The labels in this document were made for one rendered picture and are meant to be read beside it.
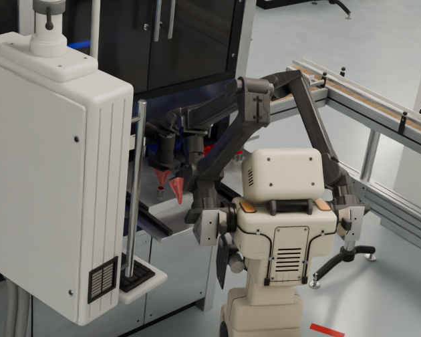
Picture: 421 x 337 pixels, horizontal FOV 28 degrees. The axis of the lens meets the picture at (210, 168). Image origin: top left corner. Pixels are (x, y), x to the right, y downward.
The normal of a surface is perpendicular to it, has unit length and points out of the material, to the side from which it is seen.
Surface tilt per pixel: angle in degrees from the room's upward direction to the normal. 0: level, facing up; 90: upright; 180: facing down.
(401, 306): 0
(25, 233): 90
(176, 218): 0
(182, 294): 90
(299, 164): 48
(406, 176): 90
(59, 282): 90
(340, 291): 0
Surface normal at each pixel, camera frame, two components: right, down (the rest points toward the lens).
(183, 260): 0.65, 0.43
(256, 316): 0.23, 0.37
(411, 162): -0.75, 0.25
